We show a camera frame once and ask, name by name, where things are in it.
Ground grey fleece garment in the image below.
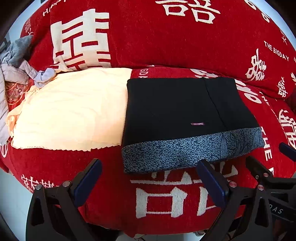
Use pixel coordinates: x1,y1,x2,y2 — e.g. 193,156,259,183
5,35,34,67

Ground pale blue cloth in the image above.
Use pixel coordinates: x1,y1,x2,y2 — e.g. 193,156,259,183
33,69,56,88

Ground pile of grey clothes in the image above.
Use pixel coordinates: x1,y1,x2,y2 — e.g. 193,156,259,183
0,61,37,144

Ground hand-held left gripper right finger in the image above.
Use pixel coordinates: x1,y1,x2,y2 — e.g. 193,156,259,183
196,159,274,241

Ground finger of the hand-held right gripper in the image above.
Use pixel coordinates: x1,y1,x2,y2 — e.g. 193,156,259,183
279,142,296,159
246,156,274,184

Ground cream towel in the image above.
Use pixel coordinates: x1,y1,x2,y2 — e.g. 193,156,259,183
6,68,133,152

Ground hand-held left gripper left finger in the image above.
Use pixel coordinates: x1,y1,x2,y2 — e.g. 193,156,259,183
25,158,103,241

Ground red patterned cushion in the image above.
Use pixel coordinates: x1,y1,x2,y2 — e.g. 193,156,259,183
5,81,31,109

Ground red blanket white characters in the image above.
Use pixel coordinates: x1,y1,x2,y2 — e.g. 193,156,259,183
0,0,296,238

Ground black pants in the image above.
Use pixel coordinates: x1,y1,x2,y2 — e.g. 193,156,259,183
121,77,266,174

